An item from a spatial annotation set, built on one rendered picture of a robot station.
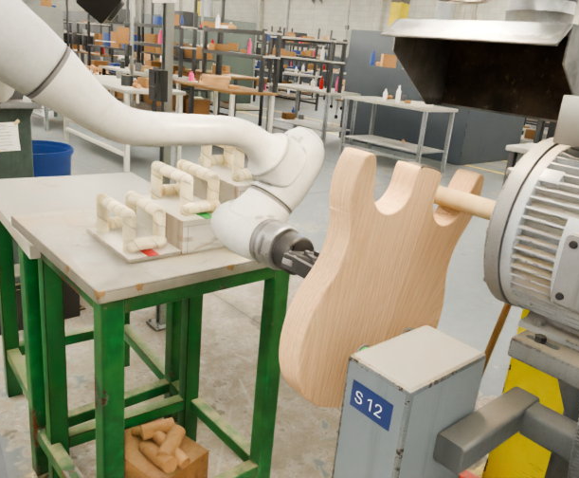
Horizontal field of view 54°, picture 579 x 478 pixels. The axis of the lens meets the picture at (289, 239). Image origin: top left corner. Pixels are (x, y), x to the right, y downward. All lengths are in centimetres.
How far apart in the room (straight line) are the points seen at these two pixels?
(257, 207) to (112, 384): 58
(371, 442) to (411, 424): 6
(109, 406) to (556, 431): 99
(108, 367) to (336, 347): 68
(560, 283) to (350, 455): 33
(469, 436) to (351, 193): 33
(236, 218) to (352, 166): 41
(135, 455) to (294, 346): 135
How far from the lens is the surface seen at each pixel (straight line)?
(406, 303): 95
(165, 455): 199
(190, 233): 150
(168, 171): 157
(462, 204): 96
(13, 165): 307
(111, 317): 134
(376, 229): 82
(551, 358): 82
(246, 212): 111
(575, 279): 76
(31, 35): 92
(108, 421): 148
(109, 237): 159
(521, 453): 216
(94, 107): 96
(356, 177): 76
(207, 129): 104
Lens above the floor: 146
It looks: 18 degrees down
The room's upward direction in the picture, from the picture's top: 6 degrees clockwise
